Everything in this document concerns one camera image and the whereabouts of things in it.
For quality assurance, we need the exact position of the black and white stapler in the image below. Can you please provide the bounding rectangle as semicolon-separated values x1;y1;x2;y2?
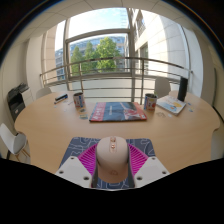
53;93;70;105

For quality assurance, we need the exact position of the black office printer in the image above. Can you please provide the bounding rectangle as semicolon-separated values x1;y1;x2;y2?
6;82;34;123

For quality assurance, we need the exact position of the white chair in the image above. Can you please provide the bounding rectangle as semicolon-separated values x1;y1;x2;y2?
0;122;32;164
35;86;53;101
153;77;172;99

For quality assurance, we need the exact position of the white printed mug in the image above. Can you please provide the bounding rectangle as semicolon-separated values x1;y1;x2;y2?
72;91;86;109

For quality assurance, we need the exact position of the grey patterned mouse pad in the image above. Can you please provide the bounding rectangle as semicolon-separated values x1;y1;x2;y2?
59;136;157;191

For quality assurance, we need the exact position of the red and blue magazine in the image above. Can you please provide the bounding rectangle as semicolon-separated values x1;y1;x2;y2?
88;101;148;123

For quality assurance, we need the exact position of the black speaker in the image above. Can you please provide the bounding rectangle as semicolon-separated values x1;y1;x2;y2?
177;76;189;102

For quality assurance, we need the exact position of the light blue illustrated book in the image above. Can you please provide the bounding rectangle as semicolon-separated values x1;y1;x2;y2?
156;94;187;117

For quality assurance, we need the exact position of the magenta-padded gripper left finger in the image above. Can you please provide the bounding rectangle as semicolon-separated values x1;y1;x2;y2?
54;143;99;189

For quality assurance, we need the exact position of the beige computer mouse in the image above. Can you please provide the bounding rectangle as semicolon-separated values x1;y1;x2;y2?
95;135;130;184

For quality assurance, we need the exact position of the red printed plant pot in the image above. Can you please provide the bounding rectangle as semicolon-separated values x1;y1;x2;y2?
143;92;159;112

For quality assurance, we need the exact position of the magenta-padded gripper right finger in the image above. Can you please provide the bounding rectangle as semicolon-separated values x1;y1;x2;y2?
127;143;171;189

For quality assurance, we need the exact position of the metal balcony railing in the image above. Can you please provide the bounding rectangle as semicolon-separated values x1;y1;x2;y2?
39;56;194;101

